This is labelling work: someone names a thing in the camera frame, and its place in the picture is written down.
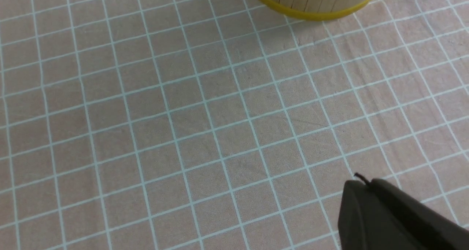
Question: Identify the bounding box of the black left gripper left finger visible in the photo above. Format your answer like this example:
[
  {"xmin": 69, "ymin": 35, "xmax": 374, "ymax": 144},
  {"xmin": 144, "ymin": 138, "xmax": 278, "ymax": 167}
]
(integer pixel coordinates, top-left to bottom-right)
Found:
[{"xmin": 338, "ymin": 173, "xmax": 425, "ymax": 250}]

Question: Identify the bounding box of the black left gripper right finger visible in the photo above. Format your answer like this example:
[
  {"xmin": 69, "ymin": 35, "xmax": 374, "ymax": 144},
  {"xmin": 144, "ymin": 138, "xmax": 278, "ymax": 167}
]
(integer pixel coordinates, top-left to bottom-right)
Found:
[{"xmin": 370, "ymin": 179, "xmax": 469, "ymax": 250}]

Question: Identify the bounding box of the pink checkered tablecloth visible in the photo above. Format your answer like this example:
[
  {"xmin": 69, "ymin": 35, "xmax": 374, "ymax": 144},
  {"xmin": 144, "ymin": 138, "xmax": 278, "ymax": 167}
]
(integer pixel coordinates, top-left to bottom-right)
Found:
[{"xmin": 0, "ymin": 0, "xmax": 468, "ymax": 250}]

